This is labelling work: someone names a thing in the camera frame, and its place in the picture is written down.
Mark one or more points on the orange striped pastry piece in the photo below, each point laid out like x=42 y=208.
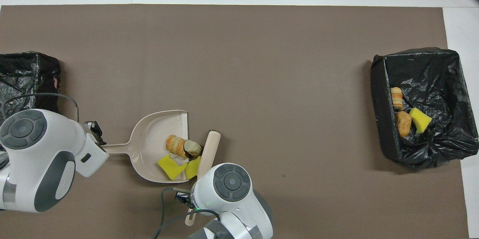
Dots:
x=176 y=146

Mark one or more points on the pale crusty bread piece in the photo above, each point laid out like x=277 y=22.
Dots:
x=397 y=98

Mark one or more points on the beige plastic dustpan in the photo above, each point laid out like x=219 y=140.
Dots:
x=149 y=141

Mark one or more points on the beige hand brush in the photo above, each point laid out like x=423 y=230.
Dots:
x=209 y=149

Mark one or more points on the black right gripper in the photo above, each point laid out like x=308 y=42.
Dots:
x=183 y=196

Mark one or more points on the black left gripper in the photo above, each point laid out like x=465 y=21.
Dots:
x=93 y=127

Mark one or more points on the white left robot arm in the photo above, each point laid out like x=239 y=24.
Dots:
x=37 y=160

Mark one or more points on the small yellow sponge piece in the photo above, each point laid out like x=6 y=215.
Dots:
x=421 y=120

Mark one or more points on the black bag lined bin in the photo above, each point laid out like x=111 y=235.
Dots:
x=441 y=81

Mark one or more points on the notched yellow sponge chunk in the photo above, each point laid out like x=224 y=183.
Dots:
x=170 y=168

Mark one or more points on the brown table mat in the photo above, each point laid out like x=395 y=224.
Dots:
x=280 y=81

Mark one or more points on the black bin with pink label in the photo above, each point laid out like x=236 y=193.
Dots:
x=26 y=74

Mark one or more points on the pale bread chunk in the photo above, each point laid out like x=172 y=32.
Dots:
x=193 y=148

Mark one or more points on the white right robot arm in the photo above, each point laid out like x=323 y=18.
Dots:
x=232 y=194

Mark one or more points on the brown bread roll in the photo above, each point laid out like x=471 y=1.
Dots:
x=404 y=123

